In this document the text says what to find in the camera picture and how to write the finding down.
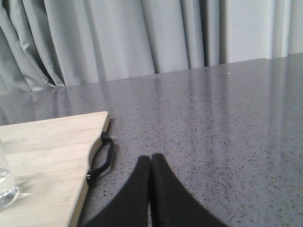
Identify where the light wooden cutting board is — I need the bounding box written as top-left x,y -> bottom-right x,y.
0,112 -> 110,227

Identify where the grey curtain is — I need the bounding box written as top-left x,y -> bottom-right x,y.
0,0 -> 303,95

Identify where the clear glass beaker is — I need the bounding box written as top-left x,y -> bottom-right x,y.
0,147 -> 19,211

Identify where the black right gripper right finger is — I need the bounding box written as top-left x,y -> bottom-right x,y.
150,153 -> 226,227

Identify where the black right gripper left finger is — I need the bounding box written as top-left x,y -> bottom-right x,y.
84,156 -> 151,227

